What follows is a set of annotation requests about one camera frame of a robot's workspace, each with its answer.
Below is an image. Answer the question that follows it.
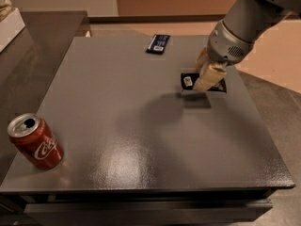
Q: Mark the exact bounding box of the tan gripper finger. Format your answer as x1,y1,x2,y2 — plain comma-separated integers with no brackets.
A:
196,47,210,73
193,62,227,92

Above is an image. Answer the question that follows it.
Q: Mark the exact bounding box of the black chocolate RXBAR wrapper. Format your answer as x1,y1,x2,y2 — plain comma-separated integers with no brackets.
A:
181,73,227,93

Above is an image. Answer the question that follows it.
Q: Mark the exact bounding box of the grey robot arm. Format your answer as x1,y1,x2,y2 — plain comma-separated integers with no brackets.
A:
192,0,301,92

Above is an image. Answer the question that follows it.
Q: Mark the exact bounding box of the blue snack bar wrapper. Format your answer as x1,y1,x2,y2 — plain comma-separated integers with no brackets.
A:
146,34,170,55

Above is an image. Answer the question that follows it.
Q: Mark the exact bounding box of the dark side counter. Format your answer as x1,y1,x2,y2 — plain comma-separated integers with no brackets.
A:
0,11,90,183

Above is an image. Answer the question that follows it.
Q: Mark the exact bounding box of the red Coca-Cola can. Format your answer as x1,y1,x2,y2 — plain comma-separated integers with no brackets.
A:
8,113,64,170

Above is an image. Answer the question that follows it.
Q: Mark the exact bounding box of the white box on counter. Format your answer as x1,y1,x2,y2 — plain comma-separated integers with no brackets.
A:
0,0,25,53

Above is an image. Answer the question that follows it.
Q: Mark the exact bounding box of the grey metal table frame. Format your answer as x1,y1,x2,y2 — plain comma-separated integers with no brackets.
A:
0,190,273,226

